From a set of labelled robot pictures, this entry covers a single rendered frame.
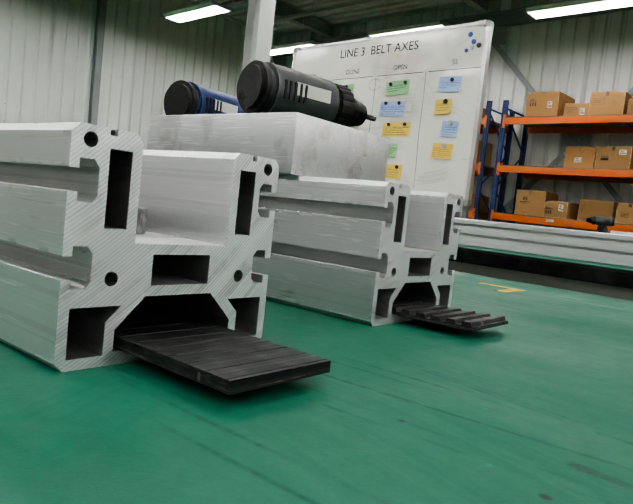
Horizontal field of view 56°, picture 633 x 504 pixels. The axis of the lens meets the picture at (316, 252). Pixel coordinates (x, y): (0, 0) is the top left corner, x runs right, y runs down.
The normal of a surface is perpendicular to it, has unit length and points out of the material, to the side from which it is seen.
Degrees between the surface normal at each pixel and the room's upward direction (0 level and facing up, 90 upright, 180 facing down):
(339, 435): 0
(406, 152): 90
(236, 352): 0
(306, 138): 90
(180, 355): 0
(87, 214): 90
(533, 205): 90
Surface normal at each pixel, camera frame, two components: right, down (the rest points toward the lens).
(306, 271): -0.63, -0.01
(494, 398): 0.11, -0.99
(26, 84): 0.73, 0.13
